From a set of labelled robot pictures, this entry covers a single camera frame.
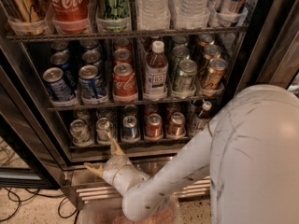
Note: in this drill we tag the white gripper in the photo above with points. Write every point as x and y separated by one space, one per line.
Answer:
112 168

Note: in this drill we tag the green 7up can front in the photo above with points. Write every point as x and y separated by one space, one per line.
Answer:
105 131

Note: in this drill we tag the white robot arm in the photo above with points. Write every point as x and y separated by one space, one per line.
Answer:
249 151

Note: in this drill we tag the blue can bottom shelf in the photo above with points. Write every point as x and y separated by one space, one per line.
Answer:
129 128

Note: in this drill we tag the steel fridge base grille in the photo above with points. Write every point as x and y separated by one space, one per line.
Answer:
83 186

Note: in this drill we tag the green can bottom left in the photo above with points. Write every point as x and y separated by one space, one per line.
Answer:
81 134

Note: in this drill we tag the red can bottom shelf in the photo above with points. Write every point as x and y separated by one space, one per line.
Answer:
154 127

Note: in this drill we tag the red Coca-Cola can middle shelf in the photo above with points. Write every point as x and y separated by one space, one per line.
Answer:
124 80

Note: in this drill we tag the blue pepsi can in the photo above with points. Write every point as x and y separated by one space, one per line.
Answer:
92 83
56 86

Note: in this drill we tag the orange can bottom shelf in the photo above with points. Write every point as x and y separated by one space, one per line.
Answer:
176 125

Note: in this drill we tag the blue Pepsi can front left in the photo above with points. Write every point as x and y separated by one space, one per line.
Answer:
56 86

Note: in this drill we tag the tea bottle bottom shelf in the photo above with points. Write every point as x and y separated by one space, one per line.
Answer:
199 117

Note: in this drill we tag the green can middle shelf front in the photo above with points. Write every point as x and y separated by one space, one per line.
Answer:
185 75

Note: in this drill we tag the gold can middle shelf front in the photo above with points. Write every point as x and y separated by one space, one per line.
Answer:
213 74

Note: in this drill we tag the green LaCroix can top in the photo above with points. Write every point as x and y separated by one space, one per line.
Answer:
113 14

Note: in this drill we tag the large Coca-Cola can top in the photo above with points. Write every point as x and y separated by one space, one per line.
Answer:
71 16

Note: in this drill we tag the gold can top left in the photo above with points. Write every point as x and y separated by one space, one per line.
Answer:
27 17

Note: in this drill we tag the fridge glass door right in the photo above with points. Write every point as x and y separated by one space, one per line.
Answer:
272 40

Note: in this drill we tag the clear plastic bin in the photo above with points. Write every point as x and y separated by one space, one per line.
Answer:
109 212

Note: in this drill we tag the tea bottle white cap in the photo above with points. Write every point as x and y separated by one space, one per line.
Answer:
155 72

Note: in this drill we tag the water bottle top left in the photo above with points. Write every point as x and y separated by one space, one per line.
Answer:
153 14

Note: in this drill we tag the water bottle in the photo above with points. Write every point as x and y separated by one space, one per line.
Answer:
153 14
189 14

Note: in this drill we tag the water bottle top right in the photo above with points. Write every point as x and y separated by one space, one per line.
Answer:
189 14

